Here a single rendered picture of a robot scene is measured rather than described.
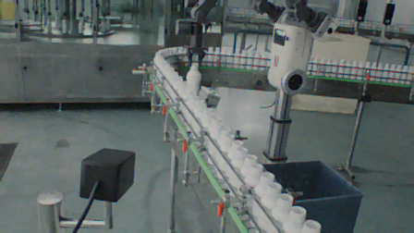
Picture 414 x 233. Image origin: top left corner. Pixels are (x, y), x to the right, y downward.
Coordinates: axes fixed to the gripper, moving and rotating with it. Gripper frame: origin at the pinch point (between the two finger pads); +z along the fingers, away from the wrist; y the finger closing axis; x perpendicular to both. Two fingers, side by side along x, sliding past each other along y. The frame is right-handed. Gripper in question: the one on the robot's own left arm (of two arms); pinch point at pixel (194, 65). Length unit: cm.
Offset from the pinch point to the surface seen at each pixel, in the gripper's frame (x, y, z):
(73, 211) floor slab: 79, -66, 129
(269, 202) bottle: -96, -3, 16
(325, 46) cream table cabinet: 304, 283, 31
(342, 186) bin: -59, 52, 38
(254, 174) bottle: -84, -3, 14
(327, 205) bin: -71, 36, 38
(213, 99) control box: 11.5, 15.2, 20.9
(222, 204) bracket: -86, -13, 22
